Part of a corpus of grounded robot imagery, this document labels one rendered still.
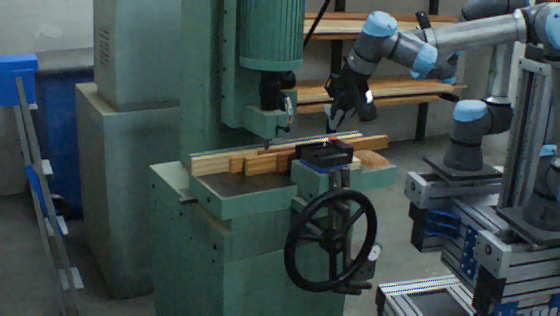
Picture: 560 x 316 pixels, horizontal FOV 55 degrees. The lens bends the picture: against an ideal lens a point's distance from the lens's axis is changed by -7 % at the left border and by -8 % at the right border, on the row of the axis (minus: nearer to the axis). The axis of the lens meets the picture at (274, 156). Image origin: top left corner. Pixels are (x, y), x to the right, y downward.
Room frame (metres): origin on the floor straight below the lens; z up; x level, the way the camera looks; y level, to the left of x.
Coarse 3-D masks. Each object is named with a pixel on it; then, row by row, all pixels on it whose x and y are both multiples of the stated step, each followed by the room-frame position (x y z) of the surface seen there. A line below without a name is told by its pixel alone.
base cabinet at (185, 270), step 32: (160, 224) 1.74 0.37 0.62; (160, 256) 1.75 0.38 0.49; (192, 256) 1.51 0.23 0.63; (256, 256) 1.40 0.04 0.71; (320, 256) 1.51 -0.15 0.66; (160, 288) 1.76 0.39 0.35; (192, 288) 1.51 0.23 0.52; (224, 288) 1.34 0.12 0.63; (256, 288) 1.40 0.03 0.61; (288, 288) 1.45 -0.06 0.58
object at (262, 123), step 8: (248, 104) 1.66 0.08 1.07; (256, 104) 1.66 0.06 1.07; (248, 112) 1.63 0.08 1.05; (256, 112) 1.59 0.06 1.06; (264, 112) 1.57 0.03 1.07; (272, 112) 1.58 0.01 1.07; (280, 112) 1.58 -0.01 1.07; (248, 120) 1.62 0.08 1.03; (256, 120) 1.59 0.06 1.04; (264, 120) 1.55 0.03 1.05; (272, 120) 1.55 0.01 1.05; (280, 120) 1.56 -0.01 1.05; (248, 128) 1.62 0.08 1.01; (256, 128) 1.58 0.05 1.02; (264, 128) 1.55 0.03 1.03; (272, 128) 1.55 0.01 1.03; (264, 136) 1.55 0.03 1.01; (272, 136) 1.55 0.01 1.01; (280, 136) 1.56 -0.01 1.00
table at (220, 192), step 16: (192, 176) 1.50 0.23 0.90; (208, 176) 1.49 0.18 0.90; (224, 176) 1.50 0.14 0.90; (240, 176) 1.51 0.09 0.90; (256, 176) 1.51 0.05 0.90; (272, 176) 1.52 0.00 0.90; (288, 176) 1.52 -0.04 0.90; (368, 176) 1.60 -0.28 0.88; (384, 176) 1.63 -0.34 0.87; (192, 192) 1.50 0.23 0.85; (208, 192) 1.41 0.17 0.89; (224, 192) 1.39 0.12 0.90; (240, 192) 1.39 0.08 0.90; (256, 192) 1.40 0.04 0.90; (272, 192) 1.42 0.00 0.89; (288, 192) 1.45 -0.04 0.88; (208, 208) 1.41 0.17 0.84; (224, 208) 1.34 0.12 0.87; (240, 208) 1.37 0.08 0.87; (256, 208) 1.39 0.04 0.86; (272, 208) 1.42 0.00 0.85; (320, 208) 1.39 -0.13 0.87; (352, 208) 1.45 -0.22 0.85
